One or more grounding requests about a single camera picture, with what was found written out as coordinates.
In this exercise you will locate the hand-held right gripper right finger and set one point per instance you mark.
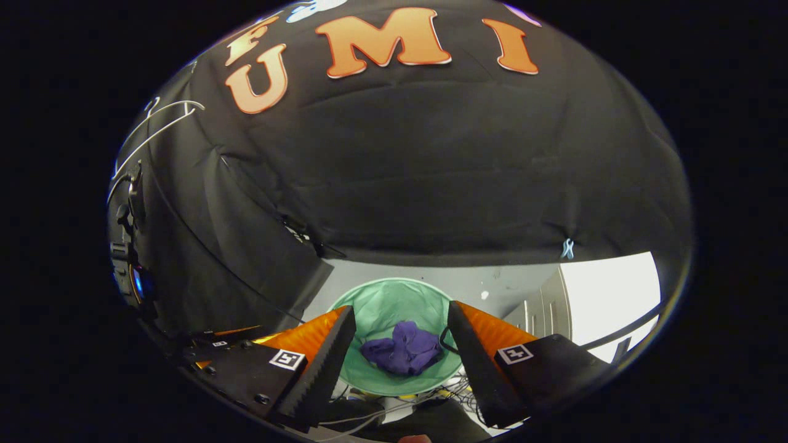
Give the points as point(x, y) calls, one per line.
point(477, 369)

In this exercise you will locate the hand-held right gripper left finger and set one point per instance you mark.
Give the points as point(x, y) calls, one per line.
point(320, 375)

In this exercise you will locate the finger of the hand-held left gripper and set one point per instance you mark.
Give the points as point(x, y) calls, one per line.
point(228, 335)

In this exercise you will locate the green laundry hamper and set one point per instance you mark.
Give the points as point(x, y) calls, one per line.
point(388, 304)

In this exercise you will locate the white plastic hanger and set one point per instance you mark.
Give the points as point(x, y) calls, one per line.
point(161, 127)

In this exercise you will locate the white panelled door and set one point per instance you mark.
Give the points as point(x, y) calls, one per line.
point(545, 304)

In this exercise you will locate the light blue clip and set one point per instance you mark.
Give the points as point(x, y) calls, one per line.
point(567, 248)

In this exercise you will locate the black backdrop cloth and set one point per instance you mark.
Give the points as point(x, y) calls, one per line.
point(431, 172)

